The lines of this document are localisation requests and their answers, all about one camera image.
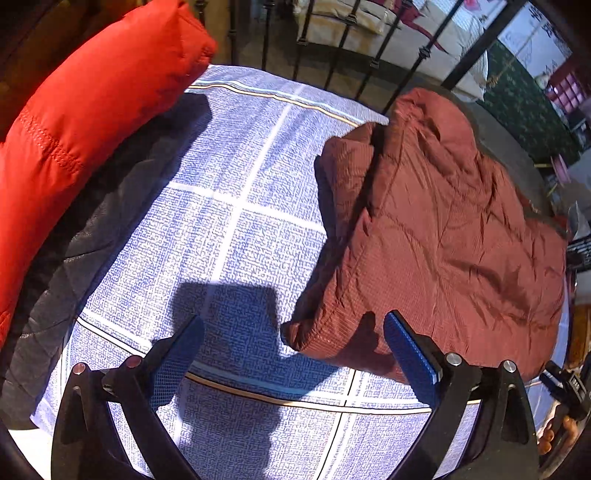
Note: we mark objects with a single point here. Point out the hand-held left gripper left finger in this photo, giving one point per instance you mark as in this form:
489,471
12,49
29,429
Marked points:
178,360

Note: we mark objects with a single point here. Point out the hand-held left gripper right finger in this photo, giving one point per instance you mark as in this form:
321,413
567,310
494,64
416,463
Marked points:
411,350

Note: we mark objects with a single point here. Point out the maroon quilted jacket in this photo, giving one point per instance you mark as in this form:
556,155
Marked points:
438,230

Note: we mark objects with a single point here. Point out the person's right hand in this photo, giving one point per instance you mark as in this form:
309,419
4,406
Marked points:
554,434

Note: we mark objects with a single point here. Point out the blue checked bedsheet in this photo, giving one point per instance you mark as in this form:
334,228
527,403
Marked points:
231,254

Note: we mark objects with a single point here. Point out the black quilted jacket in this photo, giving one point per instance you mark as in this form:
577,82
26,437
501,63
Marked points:
60,277

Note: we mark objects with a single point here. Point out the red puffer jacket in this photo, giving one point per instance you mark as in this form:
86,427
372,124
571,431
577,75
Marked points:
92,115

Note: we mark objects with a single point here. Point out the green patterned cloth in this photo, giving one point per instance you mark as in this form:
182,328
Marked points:
521,106

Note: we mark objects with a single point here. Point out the red storage rack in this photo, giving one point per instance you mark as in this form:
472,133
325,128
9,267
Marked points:
568,87

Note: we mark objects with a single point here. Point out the black metal bed frame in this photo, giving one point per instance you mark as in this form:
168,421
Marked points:
424,50

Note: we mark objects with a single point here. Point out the wall poster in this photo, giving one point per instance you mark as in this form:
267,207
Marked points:
531,41

